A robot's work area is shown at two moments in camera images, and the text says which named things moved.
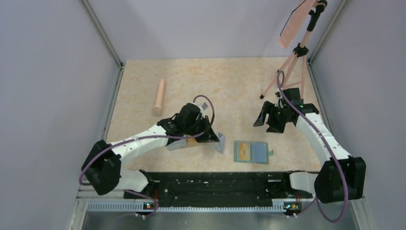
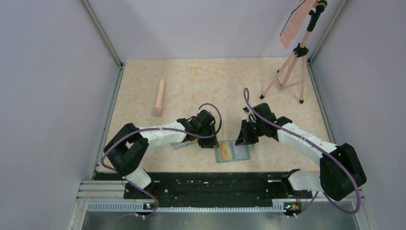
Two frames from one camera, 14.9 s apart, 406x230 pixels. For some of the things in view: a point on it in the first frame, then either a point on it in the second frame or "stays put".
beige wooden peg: [157, 110] stays put
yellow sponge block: [244, 151] to [225, 151]
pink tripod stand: [296, 73] stays put
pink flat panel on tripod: [296, 19] stays put
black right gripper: [267, 109] to [244, 138]
